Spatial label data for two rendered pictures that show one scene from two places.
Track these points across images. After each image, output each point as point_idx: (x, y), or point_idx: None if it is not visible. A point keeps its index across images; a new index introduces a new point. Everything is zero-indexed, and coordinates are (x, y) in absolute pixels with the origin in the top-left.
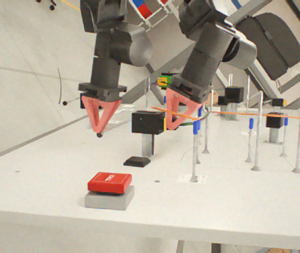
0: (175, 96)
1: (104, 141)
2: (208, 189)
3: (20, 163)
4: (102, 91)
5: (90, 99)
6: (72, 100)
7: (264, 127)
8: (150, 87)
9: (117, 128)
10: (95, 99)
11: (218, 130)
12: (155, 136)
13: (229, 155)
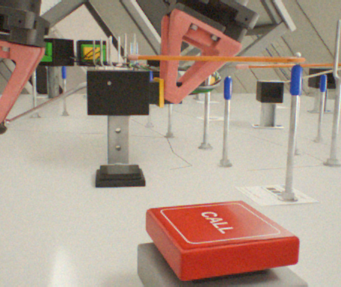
0: (194, 28)
1: None
2: None
3: None
4: (23, 17)
5: None
6: None
7: (214, 111)
8: None
9: None
10: None
11: (161, 118)
12: (76, 131)
13: (247, 147)
